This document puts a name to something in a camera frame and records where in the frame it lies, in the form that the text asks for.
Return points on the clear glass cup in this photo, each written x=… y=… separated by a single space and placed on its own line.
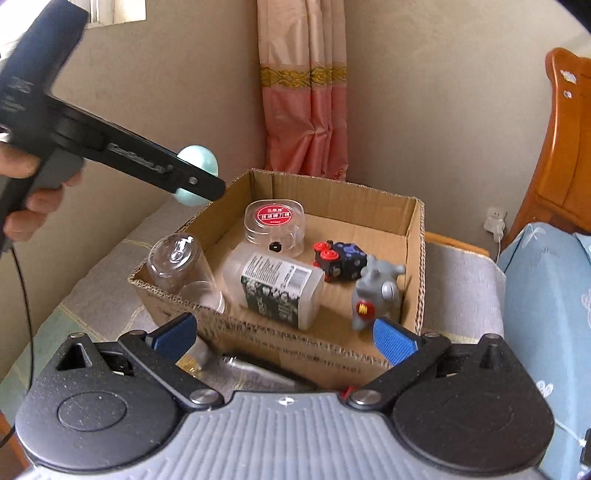
x=177 y=265

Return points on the white plastic bottle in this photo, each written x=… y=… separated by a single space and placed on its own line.
x=274 y=286

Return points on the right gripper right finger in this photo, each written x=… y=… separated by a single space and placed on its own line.
x=411 y=357

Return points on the wooden headboard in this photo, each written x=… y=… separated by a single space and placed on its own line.
x=559 y=191

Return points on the dark blue toy block car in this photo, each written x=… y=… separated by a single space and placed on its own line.
x=340 y=260

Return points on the clear round red-label container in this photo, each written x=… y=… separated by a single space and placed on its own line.
x=276 y=225

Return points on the white wall charger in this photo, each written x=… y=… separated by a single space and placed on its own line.
x=495 y=223

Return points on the cardboard box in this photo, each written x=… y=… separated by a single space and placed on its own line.
x=330 y=354

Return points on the blue bed sheet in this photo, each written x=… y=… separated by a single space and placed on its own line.
x=547 y=325

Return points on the red toy train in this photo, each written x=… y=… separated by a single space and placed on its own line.
x=344 y=394

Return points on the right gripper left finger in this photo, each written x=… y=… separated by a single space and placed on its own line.
x=155 y=355

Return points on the pink curtain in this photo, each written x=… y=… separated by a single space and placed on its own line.
x=303 y=72

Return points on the grey rhino toy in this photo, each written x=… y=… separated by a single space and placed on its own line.
x=376 y=294

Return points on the golden capsule bottle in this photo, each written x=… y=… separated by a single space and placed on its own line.
x=195 y=360

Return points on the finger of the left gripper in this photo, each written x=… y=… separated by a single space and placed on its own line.
x=142 y=159

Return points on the person left hand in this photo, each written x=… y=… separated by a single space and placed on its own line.
x=21 y=225

